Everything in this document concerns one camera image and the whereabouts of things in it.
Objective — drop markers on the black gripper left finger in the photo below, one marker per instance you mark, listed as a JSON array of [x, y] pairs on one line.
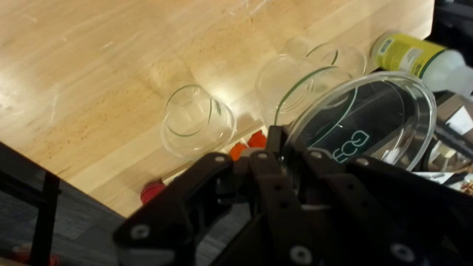
[[275, 197]]

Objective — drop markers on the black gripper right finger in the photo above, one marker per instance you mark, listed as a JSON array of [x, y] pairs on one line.
[[355, 208]]

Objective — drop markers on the large red toy peg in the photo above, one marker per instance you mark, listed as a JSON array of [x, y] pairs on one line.
[[152, 191]]

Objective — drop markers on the clear plastic cup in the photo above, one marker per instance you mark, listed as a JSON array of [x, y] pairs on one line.
[[197, 120], [340, 58], [364, 119]]

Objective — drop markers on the yellow label spray bottle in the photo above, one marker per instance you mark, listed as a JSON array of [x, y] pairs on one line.
[[404, 52]]

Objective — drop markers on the dark orange toy peg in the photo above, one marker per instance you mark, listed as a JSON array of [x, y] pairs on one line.
[[257, 140]]

